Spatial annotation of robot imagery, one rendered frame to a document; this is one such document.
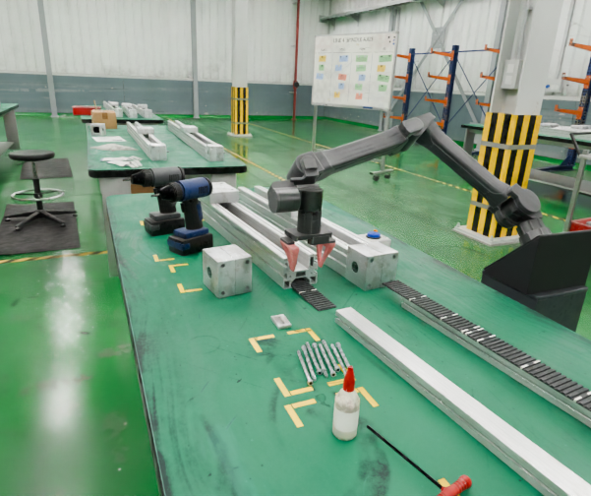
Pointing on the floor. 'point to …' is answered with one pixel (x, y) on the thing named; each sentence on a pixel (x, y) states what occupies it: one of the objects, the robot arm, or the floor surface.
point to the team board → (355, 76)
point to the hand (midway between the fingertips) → (306, 266)
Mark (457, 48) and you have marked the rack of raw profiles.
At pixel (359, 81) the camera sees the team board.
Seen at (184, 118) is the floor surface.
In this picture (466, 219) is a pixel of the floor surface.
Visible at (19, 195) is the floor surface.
